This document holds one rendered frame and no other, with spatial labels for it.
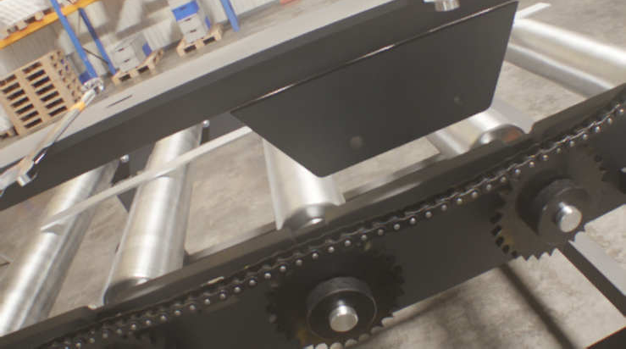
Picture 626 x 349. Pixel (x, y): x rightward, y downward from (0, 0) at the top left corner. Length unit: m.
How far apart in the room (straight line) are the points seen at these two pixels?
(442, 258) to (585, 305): 1.01
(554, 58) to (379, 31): 0.52
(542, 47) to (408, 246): 0.55
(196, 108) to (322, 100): 0.14
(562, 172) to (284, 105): 0.34
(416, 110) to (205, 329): 0.39
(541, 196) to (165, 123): 0.44
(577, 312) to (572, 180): 1.01
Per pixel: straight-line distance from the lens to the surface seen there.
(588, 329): 1.54
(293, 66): 0.48
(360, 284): 0.53
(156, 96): 0.41
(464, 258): 0.65
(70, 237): 1.09
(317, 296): 0.52
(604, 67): 0.85
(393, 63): 0.50
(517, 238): 0.60
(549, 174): 0.58
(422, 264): 0.63
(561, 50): 0.94
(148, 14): 9.70
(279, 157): 0.79
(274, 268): 0.50
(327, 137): 0.50
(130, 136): 0.52
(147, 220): 0.82
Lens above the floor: 1.25
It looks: 28 degrees down
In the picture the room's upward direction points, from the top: 22 degrees counter-clockwise
